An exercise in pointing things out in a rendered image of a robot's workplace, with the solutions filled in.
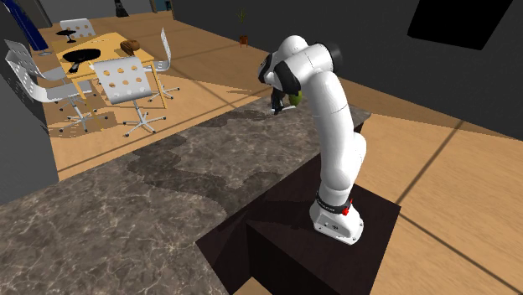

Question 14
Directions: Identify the potted plant on stand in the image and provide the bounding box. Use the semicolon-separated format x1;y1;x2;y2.
236;8;251;49

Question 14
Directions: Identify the black wall panel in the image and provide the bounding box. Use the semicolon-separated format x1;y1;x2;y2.
406;0;514;52

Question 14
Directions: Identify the white perforated swivel chair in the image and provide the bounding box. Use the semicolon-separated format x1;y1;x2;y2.
90;55;168;138
4;39;110;134
59;18;97;40
142;27;181;104

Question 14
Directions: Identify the wooden dining table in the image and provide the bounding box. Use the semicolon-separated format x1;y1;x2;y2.
52;31;168;111

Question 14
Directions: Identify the dark robot stand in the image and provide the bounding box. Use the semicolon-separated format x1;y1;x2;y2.
194;153;402;295

